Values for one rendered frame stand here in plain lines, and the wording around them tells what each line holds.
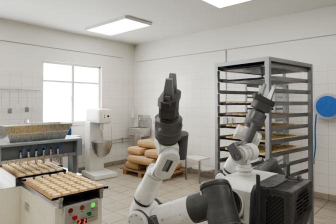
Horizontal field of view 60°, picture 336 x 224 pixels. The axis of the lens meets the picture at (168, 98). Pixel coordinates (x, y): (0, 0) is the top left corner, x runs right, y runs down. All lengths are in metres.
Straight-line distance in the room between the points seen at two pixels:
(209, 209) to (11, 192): 2.01
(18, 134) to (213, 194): 2.02
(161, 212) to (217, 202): 0.20
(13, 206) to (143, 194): 1.82
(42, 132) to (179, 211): 1.94
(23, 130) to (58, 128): 0.29
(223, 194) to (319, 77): 4.37
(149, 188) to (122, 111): 6.33
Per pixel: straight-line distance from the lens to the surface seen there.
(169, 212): 1.02
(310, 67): 2.62
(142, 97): 7.33
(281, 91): 2.26
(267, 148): 2.09
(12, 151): 2.73
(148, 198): 1.04
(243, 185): 1.05
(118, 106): 7.24
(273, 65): 2.19
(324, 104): 5.01
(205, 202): 0.96
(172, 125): 0.89
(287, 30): 5.46
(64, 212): 2.09
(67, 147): 2.89
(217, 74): 2.34
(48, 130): 2.76
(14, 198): 2.73
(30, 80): 6.16
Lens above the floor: 1.51
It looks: 1 degrees up
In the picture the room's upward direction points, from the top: straight up
